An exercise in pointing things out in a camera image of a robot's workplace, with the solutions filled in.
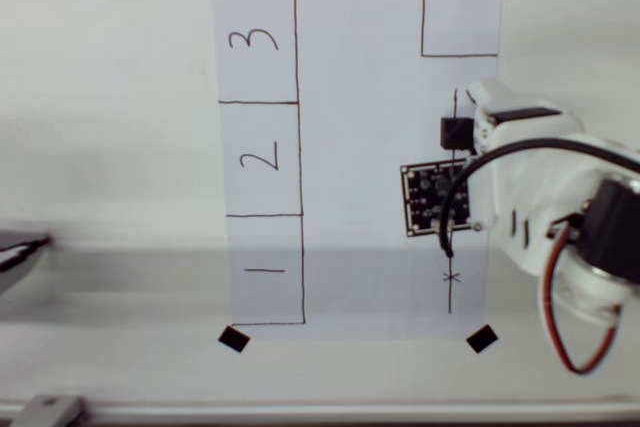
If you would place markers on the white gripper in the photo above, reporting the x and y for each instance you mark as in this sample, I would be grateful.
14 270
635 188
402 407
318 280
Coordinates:
522 116

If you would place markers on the black cube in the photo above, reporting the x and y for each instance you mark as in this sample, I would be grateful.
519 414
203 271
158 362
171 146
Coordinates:
455 133

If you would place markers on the white paper sheet with drawn boxes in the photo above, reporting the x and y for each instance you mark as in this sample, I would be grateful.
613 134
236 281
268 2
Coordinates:
360 172

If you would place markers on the black tape piece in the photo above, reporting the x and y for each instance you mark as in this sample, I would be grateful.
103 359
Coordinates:
233 339
482 338

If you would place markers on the grey metal clamp bracket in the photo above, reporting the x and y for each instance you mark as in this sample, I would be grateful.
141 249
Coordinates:
47 409

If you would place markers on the metal table edge rail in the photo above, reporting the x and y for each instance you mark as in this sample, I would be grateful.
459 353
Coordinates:
350 412

